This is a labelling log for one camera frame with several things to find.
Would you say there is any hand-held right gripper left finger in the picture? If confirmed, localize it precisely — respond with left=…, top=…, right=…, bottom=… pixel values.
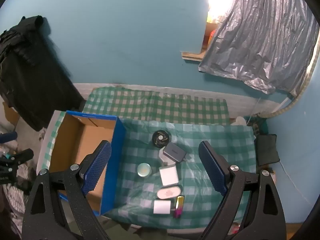
left=22, top=140, right=113, bottom=240

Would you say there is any green checked fabric cloth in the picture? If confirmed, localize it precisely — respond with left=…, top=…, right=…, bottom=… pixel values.
left=82, top=86, right=230, bottom=125

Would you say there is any grey charger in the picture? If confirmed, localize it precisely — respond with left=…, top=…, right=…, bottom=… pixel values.
left=162, top=142, right=187, bottom=161

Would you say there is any striped cloth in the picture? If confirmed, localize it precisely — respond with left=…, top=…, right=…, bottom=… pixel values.
left=0, top=165, right=38, bottom=220

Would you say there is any cardboard sheet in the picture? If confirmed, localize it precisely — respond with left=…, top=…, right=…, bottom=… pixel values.
left=2, top=101, right=20, bottom=125

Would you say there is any dark square cushion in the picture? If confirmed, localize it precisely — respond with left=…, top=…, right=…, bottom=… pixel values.
left=256, top=134, right=280, bottom=167

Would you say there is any white plastic object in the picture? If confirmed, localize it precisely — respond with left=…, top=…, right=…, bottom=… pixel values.
left=230, top=116, right=247, bottom=126

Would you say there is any white octagonal case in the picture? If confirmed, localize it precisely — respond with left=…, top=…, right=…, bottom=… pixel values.
left=159, top=148, right=177, bottom=167

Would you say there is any blue cardboard box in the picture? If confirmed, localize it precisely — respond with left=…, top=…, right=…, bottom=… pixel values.
left=49, top=110, right=126, bottom=215

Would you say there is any green checked plastic tablecloth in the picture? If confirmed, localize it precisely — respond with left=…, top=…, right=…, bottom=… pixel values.
left=40, top=111, right=258, bottom=230

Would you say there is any small white charger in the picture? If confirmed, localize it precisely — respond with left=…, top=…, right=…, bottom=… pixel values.
left=153, top=199, right=173, bottom=215

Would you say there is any silver foil curtain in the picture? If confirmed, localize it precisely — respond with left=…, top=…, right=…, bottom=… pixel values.
left=198, top=0, right=319, bottom=98

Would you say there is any gold and purple lighter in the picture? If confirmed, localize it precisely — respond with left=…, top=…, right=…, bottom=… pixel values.
left=173, top=195, right=185, bottom=218

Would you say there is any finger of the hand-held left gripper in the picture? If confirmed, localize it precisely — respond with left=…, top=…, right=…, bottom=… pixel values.
left=10, top=148, right=34, bottom=166

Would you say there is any black round tin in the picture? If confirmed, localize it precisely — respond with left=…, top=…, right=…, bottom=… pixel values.
left=152, top=129, right=170, bottom=147

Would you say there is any large white charger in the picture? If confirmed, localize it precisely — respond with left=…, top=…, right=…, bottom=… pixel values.
left=159, top=166, right=179, bottom=186

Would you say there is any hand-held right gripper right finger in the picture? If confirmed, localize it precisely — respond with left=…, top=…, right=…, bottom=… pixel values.
left=198, top=141, right=287, bottom=240

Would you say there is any mint green round tin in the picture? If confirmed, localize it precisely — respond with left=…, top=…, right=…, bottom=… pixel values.
left=137, top=163, right=152, bottom=178

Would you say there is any black hanging cloth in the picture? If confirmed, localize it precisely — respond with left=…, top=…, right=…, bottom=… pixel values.
left=0, top=15, right=85, bottom=132

